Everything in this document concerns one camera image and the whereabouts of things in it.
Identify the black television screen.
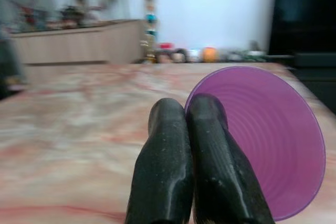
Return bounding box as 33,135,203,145
267,0,336,68

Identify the light wooden sideboard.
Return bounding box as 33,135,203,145
10,18,146,65

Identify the purple translucent plastic cup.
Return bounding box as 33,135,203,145
184,66,326,222

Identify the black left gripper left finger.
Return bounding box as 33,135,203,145
124,98,194,224

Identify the red plush toy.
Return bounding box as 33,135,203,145
159,42,176,51

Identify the dark figurine cluster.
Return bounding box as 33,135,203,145
59,5,87,27

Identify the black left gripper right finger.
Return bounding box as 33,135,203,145
187,95,275,224

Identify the tall colourful toy stack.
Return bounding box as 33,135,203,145
140,0,159,64

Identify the orange round toy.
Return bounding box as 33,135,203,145
201,47,219,62

